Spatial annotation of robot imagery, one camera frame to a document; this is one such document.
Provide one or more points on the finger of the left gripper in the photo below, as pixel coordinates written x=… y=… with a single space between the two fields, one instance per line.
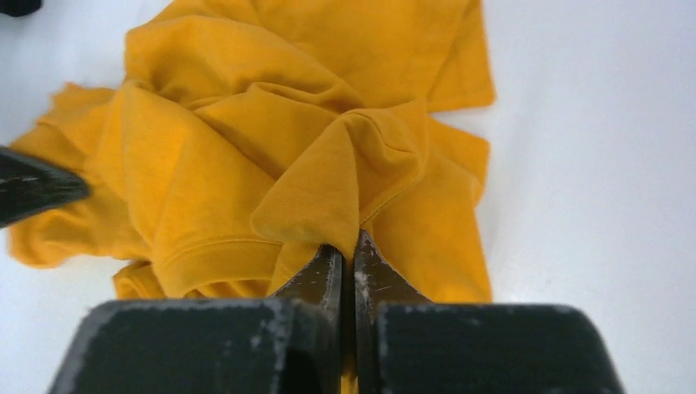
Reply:
x=30 y=186

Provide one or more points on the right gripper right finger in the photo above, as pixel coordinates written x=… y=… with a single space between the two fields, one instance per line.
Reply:
x=406 y=343

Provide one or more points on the yellow t shirt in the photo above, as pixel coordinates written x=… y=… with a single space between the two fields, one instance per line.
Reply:
x=246 y=134

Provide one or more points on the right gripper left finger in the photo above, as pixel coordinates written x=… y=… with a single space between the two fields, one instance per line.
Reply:
x=288 y=342

